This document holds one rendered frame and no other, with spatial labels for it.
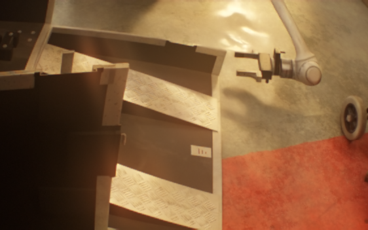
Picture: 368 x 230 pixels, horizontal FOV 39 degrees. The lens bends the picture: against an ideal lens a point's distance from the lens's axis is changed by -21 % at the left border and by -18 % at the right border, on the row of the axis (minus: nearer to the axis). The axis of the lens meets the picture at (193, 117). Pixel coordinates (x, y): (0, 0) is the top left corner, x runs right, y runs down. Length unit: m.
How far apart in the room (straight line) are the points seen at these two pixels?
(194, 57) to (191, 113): 0.30
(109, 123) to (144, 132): 1.22
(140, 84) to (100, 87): 1.38
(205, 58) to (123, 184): 0.80
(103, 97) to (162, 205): 1.02
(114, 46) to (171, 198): 0.79
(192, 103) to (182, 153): 0.26
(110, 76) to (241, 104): 1.58
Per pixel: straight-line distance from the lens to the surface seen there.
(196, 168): 2.17
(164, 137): 2.24
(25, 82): 0.94
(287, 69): 2.56
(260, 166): 2.28
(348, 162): 2.48
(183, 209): 1.99
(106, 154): 1.07
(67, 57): 0.94
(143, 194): 1.96
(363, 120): 2.48
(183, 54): 2.53
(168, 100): 2.34
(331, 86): 2.86
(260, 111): 2.51
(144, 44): 2.52
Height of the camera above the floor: 1.53
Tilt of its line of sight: 40 degrees down
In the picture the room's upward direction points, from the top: 15 degrees clockwise
